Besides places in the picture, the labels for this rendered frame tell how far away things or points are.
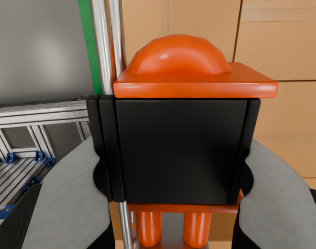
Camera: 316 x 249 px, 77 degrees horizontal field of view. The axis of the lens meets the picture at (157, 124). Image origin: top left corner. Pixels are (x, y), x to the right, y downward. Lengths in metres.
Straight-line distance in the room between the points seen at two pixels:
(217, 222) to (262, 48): 0.50
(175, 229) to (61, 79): 1.25
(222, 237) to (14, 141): 1.26
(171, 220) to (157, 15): 0.55
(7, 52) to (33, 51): 0.15
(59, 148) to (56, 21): 0.70
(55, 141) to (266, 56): 1.12
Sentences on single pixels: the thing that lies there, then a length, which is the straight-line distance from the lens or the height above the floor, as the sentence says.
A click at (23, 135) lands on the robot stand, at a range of 1.39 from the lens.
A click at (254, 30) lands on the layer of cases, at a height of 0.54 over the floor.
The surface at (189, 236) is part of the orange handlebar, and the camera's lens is 0.19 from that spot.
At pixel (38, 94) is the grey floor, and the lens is 1.48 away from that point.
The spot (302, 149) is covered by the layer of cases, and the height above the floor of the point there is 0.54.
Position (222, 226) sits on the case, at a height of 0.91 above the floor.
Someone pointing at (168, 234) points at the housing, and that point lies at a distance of 0.20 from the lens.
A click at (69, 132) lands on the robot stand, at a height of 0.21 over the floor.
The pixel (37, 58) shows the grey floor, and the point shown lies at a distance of 1.40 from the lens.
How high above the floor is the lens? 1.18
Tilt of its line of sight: 63 degrees down
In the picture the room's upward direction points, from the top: 176 degrees counter-clockwise
